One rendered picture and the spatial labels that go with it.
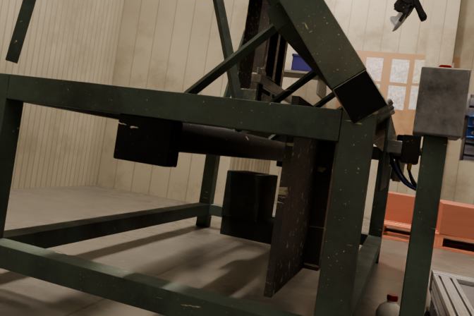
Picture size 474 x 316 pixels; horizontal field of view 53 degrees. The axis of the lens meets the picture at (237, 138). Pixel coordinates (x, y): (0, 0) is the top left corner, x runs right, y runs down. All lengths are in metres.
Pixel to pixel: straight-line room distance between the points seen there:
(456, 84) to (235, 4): 4.05
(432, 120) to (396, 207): 3.85
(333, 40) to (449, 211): 3.55
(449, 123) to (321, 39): 0.41
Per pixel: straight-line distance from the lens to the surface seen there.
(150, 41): 5.52
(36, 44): 4.69
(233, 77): 2.52
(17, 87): 1.90
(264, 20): 3.18
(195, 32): 5.30
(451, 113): 1.36
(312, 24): 1.43
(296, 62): 6.02
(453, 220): 4.81
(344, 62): 1.39
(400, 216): 5.19
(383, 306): 1.88
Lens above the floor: 0.64
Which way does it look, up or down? 1 degrees up
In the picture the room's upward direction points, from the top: 8 degrees clockwise
